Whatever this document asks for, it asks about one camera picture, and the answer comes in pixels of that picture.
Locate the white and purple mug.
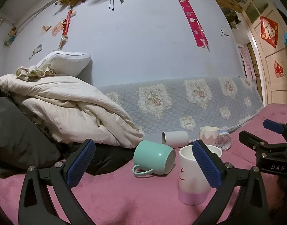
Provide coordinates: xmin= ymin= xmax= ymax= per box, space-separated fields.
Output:
xmin=178 ymin=145 xmax=211 ymax=205

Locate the clear glass blue-band cup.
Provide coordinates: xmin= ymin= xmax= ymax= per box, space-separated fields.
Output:
xmin=218 ymin=130 xmax=232 ymax=151

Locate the plain white cup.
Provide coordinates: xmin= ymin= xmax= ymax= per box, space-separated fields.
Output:
xmin=162 ymin=131 xmax=189 ymax=148

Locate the pink drip pattern mug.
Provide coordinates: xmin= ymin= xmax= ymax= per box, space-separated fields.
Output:
xmin=199 ymin=127 xmax=220 ymax=146

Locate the red paper-cut door sticker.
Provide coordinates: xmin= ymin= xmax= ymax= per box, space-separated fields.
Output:
xmin=274 ymin=61 xmax=284 ymax=78

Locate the dark grey blanket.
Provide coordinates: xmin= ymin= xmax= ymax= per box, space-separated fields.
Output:
xmin=0 ymin=90 xmax=61 ymax=177

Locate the black glossy jacket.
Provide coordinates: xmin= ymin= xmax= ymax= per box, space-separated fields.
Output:
xmin=56 ymin=142 xmax=135 ymax=176

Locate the blue quilted floral cover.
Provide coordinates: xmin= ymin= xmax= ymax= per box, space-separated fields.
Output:
xmin=99 ymin=77 xmax=264 ymax=143

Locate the pink hanging cloth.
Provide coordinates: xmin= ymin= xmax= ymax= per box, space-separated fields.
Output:
xmin=240 ymin=45 xmax=256 ymax=80

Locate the cream wooden door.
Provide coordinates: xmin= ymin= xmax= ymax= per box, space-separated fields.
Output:
xmin=242 ymin=0 xmax=287 ymax=105

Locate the red fu diamond poster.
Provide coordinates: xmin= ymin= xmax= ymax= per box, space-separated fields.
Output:
xmin=260 ymin=16 xmax=279 ymax=48

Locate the cream folded duvet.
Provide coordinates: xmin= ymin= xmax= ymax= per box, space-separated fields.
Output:
xmin=0 ymin=74 xmax=144 ymax=148

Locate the mint green mug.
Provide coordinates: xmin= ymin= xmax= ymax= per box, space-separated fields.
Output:
xmin=132 ymin=140 xmax=176 ymax=177

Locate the red height chart banner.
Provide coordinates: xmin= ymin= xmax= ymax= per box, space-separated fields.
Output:
xmin=178 ymin=0 xmax=210 ymax=50

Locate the cream crumpled cloth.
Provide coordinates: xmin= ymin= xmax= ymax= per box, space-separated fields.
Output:
xmin=16 ymin=64 xmax=58 ymax=82

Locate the white pillow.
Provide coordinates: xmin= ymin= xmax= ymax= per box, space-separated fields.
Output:
xmin=36 ymin=51 xmax=91 ymax=77

